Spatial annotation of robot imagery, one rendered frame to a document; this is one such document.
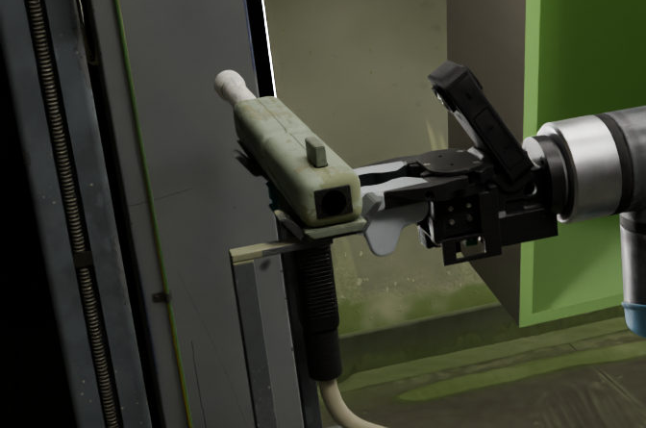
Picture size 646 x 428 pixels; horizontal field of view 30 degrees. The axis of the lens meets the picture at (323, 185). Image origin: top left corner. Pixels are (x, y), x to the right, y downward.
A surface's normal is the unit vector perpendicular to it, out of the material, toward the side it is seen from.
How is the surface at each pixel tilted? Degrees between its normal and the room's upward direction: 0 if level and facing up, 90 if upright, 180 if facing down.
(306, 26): 57
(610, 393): 0
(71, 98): 90
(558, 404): 0
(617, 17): 102
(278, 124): 0
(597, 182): 87
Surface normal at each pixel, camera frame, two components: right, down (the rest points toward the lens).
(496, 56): -0.96, 0.18
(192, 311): 0.23, 0.26
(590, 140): 0.07, -0.50
